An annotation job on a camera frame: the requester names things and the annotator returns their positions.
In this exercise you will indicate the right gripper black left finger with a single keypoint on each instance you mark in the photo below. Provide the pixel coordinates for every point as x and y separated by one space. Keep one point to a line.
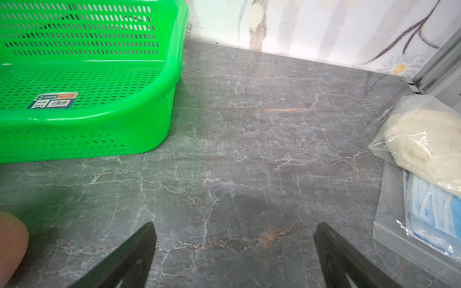
126 267

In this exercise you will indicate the clear bag of white gloves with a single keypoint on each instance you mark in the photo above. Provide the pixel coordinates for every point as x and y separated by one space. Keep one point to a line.
423 136

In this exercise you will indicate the green plastic perforated basket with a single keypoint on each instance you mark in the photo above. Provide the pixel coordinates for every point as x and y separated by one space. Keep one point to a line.
124 58

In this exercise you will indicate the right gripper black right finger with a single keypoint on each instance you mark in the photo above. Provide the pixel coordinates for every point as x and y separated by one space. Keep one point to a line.
342 264

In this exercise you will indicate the white barcode sticker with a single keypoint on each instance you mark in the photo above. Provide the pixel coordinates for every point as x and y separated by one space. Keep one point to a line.
55 100

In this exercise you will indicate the blue face mask pack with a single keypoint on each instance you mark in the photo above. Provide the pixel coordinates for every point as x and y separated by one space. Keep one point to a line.
432 215

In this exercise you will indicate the pink peach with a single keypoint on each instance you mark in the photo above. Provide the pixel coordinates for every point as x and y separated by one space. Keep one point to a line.
14 242

